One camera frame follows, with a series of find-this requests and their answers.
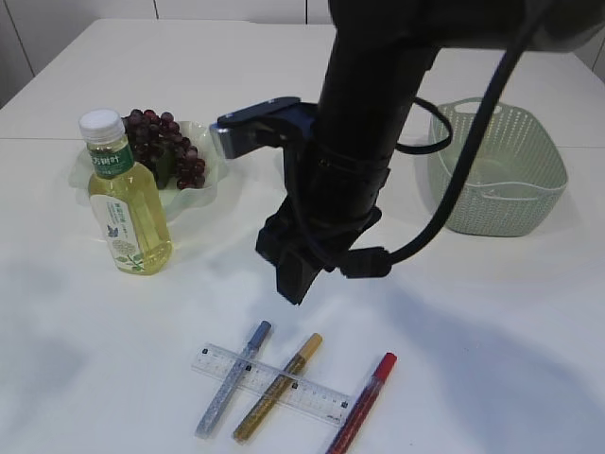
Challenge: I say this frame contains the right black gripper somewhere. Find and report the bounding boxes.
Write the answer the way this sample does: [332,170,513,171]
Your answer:
[256,141,390,306]

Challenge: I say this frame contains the clear plastic ruler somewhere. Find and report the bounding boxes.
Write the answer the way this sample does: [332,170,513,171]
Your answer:
[192,343,354,427]

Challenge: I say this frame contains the green tea bottle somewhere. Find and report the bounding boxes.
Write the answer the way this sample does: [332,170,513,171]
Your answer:
[78,109,173,275]

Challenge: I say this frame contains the blue glitter pen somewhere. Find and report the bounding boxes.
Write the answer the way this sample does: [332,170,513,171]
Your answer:
[195,321,271,439]

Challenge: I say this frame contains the dark red grape bunch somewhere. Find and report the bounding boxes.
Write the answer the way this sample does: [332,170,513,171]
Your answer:
[122,109,206,190]

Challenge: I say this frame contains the clear plastic sheet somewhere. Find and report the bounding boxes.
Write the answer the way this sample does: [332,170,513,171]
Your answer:
[466,158,518,197]

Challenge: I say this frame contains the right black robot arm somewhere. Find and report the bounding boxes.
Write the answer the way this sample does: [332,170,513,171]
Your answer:
[256,1,604,305]

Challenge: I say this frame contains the gold glitter pen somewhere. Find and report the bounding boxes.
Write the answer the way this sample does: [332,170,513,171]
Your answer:
[233,333,322,444]

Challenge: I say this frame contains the green wavy plastic plate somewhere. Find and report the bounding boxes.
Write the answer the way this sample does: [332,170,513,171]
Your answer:
[68,118,230,223]

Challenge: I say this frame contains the red glitter pen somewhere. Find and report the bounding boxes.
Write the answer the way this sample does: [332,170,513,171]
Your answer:
[326,352,397,454]

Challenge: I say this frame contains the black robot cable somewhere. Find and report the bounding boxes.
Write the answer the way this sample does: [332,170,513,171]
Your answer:
[283,0,549,280]

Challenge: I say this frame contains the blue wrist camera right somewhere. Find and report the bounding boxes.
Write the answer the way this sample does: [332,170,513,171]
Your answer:
[209,96,318,160]

